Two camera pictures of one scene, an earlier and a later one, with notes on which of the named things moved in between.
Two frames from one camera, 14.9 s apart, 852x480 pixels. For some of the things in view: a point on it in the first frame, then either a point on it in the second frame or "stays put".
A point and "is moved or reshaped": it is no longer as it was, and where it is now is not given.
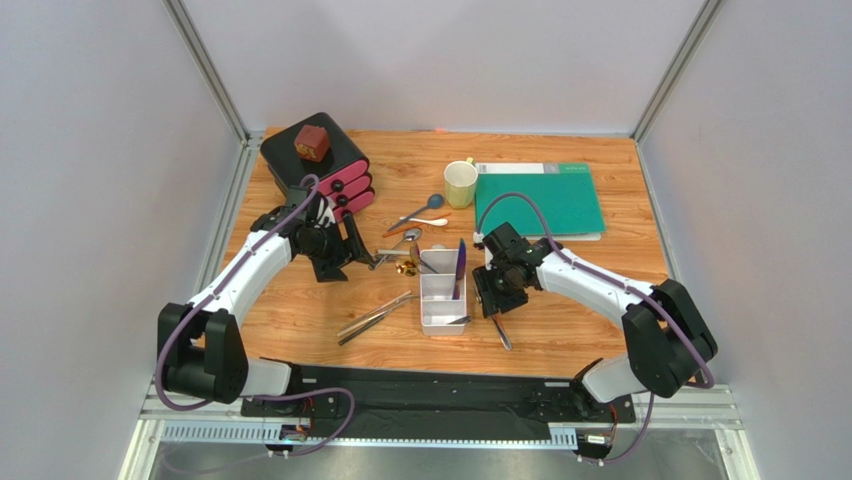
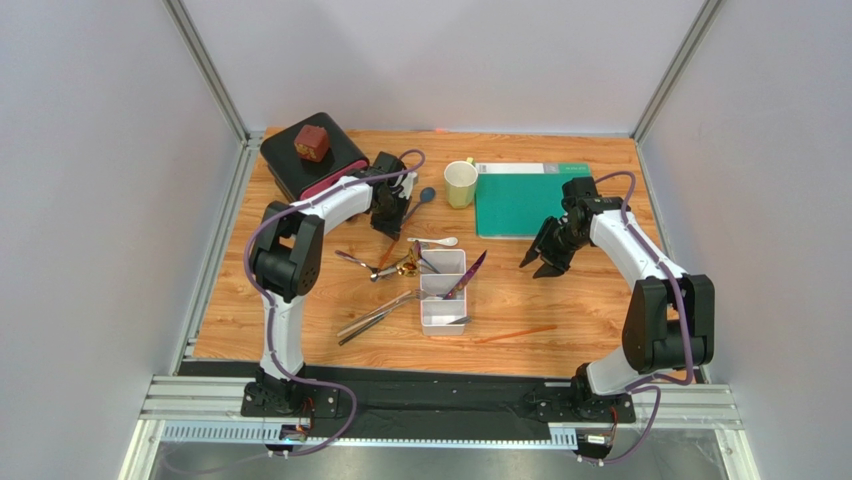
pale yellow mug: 460,181 stays put
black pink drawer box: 342,173 stays put
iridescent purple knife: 460,269 is moved or reshaped
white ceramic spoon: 435,221 -> 447,241
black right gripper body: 492,292 -> 554,242
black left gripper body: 323,242 -> 389,218
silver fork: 505,339 -> 419,295
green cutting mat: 566,192 stays put
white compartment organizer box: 438,307 stays put
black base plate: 463,395 stays put
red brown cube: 312,143 stays put
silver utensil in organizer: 464,320 stays put
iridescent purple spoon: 415,256 stays put
